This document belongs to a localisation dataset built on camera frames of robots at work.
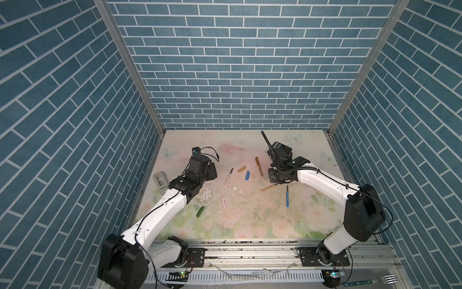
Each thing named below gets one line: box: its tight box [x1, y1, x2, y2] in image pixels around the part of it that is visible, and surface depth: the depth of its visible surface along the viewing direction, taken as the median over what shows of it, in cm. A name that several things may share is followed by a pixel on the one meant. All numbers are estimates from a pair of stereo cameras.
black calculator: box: [272, 141, 293, 160], surface depth 110 cm
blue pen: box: [285, 184, 290, 208], surface depth 93 cm
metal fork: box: [342, 273, 401, 288], surface depth 69 cm
